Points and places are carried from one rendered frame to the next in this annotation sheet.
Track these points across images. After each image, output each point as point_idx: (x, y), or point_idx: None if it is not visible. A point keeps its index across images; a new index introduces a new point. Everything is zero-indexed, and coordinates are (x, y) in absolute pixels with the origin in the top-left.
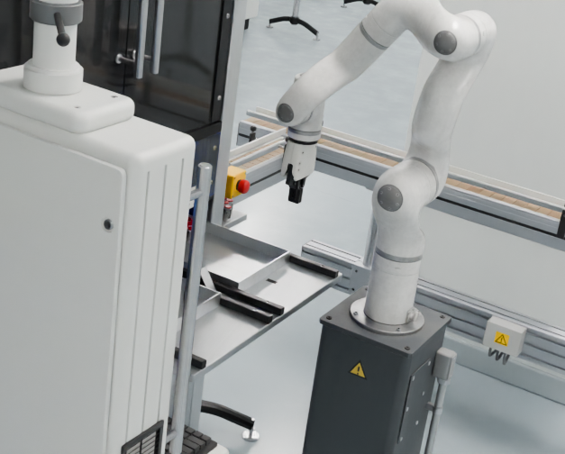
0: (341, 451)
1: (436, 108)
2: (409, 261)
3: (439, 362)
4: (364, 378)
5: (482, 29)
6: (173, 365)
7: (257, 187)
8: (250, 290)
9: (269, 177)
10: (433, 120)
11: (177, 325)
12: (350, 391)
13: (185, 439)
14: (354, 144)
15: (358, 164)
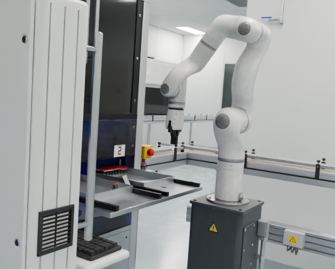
0: None
1: (243, 71)
2: (236, 161)
3: (259, 226)
4: (217, 232)
5: (263, 26)
6: (99, 210)
7: (161, 166)
8: None
9: (167, 163)
10: (242, 78)
11: (106, 196)
12: (209, 242)
13: (100, 243)
14: (208, 149)
15: (211, 158)
